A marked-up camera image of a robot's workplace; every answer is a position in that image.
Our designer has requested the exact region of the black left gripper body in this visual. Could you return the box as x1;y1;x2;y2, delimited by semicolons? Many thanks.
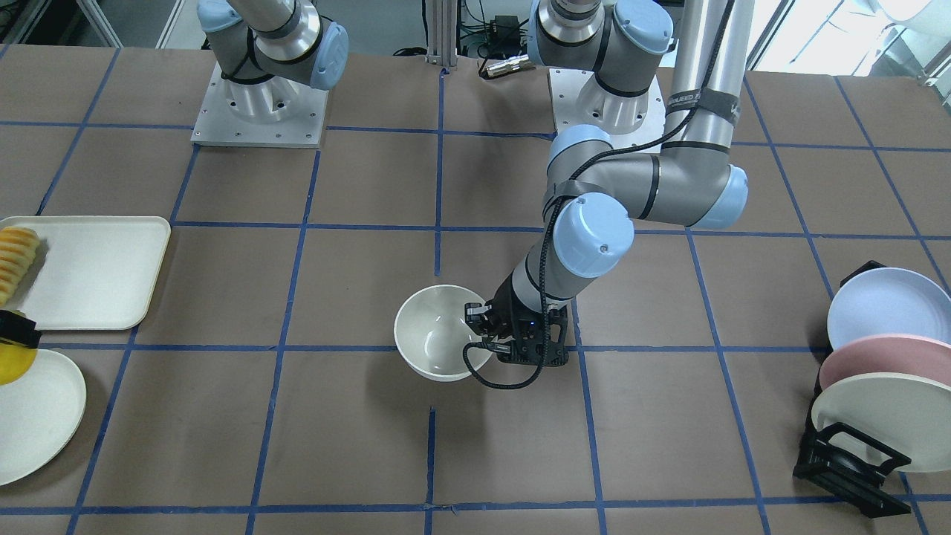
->
487;276;568;368

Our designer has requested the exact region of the yellow lemon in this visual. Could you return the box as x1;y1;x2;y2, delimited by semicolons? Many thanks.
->
0;343;38;386

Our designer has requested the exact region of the white ceramic bowl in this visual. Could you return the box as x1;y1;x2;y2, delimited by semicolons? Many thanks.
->
393;285;484;382

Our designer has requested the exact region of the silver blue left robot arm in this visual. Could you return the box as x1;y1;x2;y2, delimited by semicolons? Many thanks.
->
465;1;754;368

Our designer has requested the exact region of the white round plate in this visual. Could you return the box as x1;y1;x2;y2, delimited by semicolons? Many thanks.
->
1;349;86;485

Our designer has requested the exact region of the white rectangular tray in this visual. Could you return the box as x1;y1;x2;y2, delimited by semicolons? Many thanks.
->
2;215;171;331

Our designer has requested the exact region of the silver metal connector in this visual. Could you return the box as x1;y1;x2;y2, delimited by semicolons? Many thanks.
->
478;54;536;80

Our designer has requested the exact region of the black dish rack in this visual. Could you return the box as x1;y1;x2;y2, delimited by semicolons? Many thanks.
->
793;261;911;518

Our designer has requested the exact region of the light blue plate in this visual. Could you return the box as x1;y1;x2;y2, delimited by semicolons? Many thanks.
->
826;267;950;348

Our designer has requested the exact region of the cream plate in rack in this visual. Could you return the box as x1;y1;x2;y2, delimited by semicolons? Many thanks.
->
811;372;950;472

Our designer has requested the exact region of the pink plate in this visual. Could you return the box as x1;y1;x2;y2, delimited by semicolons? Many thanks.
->
818;333;950;389

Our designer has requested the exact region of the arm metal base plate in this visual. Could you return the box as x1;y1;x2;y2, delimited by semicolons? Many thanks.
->
549;68;666;155
190;65;329;149

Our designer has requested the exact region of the aluminium frame post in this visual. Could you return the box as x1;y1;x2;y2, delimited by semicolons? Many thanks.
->
423;0;461;71

